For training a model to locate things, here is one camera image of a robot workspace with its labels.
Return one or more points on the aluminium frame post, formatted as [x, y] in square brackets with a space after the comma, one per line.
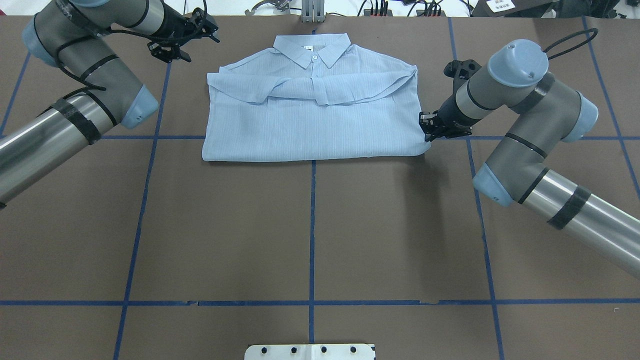
[313, 11]

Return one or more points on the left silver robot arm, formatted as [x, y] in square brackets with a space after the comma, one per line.
[70, 35]

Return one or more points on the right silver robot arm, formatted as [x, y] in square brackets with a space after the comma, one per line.
[549, 112]

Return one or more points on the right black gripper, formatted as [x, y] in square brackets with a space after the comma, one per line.
[450, 111]

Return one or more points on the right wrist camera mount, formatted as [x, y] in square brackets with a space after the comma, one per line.
[460, 72]

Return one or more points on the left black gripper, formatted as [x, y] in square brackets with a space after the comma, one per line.
[173, 23]

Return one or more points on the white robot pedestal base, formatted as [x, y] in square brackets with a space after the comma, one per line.
[327, 351]

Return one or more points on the light blue button shirt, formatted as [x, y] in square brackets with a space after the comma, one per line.
[313, 97]

